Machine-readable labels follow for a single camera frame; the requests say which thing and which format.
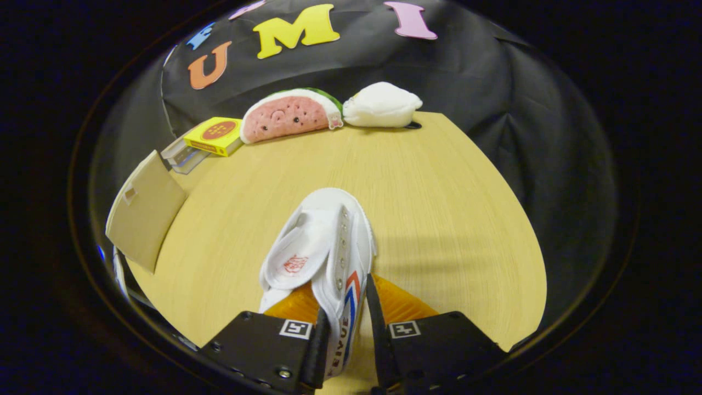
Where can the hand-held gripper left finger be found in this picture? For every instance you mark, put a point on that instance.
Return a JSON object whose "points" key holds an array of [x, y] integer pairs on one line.
{"points": [[320, 356]]}

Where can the white canvas shoe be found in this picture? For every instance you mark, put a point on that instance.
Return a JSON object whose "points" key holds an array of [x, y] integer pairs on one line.
{"points": [[318, 236]]}

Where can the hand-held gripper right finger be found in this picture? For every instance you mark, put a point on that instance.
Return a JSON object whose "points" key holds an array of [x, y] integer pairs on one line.
{"points": [[378, 351]]}

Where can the beige storage box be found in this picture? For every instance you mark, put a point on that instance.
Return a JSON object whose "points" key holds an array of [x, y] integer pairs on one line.
{"points": [[145, 211]]}

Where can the yellow book with red circle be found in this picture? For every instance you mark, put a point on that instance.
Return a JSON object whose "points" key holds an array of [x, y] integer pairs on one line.
{"points": [[215, 134]]}

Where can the white plush toy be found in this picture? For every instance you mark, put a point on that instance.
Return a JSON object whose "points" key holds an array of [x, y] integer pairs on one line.
{"points": [[381, 105]]}

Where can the watermelon slice plush toy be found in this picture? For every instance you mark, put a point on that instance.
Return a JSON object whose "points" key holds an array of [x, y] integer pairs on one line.
{"points": [[285, 118]]}

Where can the small black table clip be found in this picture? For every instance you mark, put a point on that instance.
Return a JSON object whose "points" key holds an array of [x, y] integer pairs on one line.
{"points": [[412, 125]]}

